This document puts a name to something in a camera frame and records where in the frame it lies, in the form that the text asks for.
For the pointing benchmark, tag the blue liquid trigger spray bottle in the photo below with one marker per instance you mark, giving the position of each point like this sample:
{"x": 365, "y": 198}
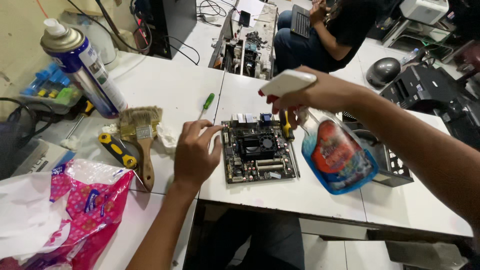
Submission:
{"x": 337, "y": 157}

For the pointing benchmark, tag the black smartphone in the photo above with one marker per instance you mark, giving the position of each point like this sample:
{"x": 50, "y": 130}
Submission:
{"x": 244, "y": 18}

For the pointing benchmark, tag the black computer motherboard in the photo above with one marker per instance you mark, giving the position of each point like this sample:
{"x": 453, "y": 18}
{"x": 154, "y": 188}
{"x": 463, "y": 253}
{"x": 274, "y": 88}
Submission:
{"x": 257, "y": 153}

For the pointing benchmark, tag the thin yellow black screwdriver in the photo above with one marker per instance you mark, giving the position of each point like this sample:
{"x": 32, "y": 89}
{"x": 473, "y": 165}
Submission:
{"x": 80, "y": 120}

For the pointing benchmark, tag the person's right fingers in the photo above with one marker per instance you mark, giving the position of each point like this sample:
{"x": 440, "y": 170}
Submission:
{"x": 290, "y": 114}

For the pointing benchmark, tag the white paper sheet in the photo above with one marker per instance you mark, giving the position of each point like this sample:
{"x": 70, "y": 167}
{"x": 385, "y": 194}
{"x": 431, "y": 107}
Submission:
{"x": 249, "y": 9}

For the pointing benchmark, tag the black printer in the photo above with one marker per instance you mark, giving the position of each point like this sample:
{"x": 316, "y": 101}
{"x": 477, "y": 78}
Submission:
{"x": 423, "y": 88}

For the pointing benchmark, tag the clear tray of coloured parts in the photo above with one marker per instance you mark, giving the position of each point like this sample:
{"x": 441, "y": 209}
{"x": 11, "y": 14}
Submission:
{"x": 52, "y": 88}

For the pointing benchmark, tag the wide brush with gold ferrule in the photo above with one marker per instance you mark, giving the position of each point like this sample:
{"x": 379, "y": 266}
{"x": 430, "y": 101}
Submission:
{"x": 129, "y": 122}

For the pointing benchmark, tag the crumpled white tissue wad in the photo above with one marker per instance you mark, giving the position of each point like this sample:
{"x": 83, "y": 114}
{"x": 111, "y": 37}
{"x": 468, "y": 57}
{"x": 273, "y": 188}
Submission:
{"x": 167, "y": 138}
{"x": 110, "y": 129}
{"x": 70, "y": 143}

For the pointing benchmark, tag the clear plastic water bottle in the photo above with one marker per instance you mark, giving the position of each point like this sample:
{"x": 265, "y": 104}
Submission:
{"x": 409, "y": 56}

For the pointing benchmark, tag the black bag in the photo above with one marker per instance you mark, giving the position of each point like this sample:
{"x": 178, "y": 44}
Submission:
{"x": 13, "y": 150}

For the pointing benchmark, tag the person's left hand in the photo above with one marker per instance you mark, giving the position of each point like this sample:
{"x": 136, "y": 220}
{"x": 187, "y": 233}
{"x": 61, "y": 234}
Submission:
{"x": 193, "y": 159}

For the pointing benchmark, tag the small green screwdriver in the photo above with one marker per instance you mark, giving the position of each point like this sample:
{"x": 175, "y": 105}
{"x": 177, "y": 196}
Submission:
{"x": 207, "y": 102}

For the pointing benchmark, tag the dark laptop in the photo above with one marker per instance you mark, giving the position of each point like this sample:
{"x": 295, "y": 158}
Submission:
{"x": 301, "y": 21}

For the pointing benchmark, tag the long yellow black screwdriver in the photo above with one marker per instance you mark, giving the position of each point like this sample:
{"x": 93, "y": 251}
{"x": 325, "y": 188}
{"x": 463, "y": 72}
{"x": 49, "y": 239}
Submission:
{"x": 288, "y": 129}

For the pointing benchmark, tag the wooden brush with silver ferrule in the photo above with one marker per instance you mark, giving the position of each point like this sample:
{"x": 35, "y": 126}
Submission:
{"x": 146, "y": 150}

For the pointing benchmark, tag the white printer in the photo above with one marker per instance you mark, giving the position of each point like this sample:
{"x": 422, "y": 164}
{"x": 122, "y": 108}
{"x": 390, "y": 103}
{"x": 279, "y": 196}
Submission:
{"x": 425, "y": 10}

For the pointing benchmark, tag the black computer tower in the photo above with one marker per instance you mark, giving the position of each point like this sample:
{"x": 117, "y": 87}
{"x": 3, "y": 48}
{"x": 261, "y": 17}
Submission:
{"x": 170, "y": 26}

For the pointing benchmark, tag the metal computer case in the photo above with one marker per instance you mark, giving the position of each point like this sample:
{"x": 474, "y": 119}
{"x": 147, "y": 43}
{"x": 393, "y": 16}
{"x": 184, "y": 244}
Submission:
{"x": 393, "y": 168}

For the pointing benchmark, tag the opened grey machine with parts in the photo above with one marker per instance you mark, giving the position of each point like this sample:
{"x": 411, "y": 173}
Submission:
{"x": 245, "y": 52}

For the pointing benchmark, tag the pink plastic tissue pack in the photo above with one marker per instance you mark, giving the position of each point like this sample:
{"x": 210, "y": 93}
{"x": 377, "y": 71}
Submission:
{"x": 82, "y": 210}

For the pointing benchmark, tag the blue silver aerosol spray can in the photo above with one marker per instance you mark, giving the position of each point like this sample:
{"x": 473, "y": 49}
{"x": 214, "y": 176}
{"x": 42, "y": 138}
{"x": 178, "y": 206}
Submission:
{"x": 88, "y": 69}

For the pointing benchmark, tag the person's right hand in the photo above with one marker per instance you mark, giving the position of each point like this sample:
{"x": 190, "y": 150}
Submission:
{"x": 326, "y": 93}

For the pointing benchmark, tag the person's legs in dark trousers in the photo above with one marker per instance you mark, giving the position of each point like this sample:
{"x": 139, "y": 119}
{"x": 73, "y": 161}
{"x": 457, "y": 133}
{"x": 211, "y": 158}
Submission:
{"x": 258, "y": 240}

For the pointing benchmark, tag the thick yellow black screwdriver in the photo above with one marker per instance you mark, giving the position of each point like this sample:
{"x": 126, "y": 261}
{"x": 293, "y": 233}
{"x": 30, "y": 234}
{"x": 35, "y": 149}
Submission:
{"x": 116, "y": 149}

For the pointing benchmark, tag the white cardboard box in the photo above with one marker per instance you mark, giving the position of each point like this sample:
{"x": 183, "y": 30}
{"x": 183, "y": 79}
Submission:
{"x": 43, "y": 157}

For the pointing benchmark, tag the grey helmet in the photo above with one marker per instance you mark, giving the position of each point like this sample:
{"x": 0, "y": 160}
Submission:
{"x": 382, "y": 72}

